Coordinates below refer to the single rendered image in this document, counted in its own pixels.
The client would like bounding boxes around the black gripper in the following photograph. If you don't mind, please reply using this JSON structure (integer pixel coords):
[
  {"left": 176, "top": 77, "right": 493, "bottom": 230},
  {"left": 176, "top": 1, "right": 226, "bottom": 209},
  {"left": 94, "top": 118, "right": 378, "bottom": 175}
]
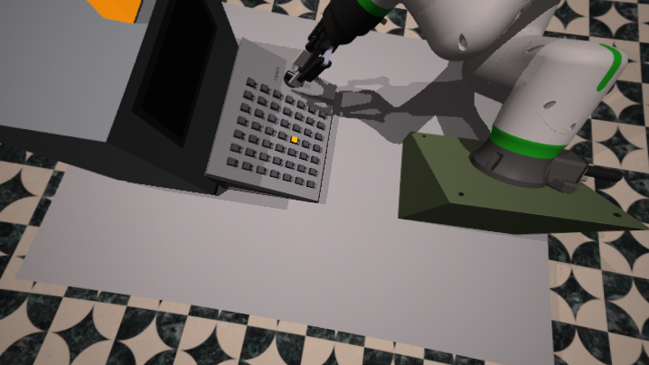
[{"left": 288, "top": 2, "right": 357, "bottom": 88}]

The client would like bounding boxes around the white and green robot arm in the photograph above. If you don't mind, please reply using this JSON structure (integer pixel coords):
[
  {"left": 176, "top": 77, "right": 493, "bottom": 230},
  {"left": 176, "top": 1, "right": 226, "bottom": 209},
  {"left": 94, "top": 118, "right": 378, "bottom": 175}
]
[{"left": 330, "top": 0, "right": 628, "bottom": 194}]

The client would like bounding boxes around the grey control console with keypad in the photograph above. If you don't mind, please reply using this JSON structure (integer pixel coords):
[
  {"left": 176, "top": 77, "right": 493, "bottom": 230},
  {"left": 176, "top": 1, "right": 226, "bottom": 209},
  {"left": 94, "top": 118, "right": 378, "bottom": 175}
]
[{"left": 0, "top": 0, "right": 336, "bottom": 203}]

